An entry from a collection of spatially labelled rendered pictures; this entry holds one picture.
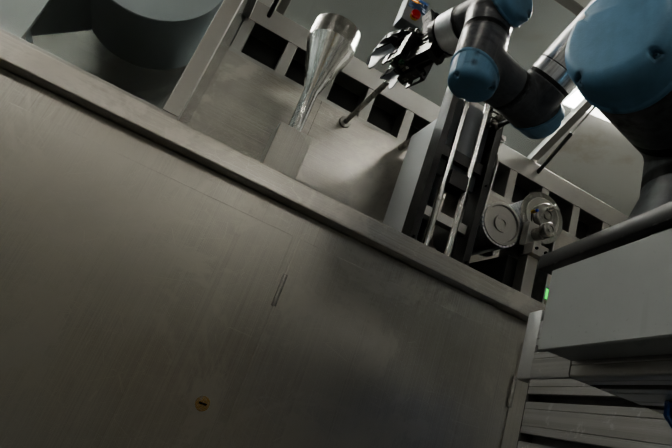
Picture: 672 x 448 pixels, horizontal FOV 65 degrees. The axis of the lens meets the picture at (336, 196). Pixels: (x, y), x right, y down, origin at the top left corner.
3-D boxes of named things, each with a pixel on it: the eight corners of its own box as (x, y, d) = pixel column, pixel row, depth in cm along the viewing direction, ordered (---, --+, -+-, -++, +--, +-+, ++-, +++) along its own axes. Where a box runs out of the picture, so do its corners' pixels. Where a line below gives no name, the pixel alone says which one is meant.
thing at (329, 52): (230, 209, 118) (317, 20, 140) (219, 221, 131) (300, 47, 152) (285, 235, 122) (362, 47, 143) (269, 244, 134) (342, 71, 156)
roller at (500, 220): (480, 233, 138) (490, 194, 143) (428, 248, 161) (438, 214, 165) (515, 252, 141) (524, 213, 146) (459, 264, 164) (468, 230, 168)
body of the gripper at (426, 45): (377, 63, 99) (423, 39, 89) (395, 33, 103) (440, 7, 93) (404, 91, 102) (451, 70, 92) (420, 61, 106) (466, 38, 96)
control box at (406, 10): (403, 13, 147) (413, -13, 150) (392, 26, 152) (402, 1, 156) (424, 26, 148) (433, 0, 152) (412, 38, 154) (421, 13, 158)
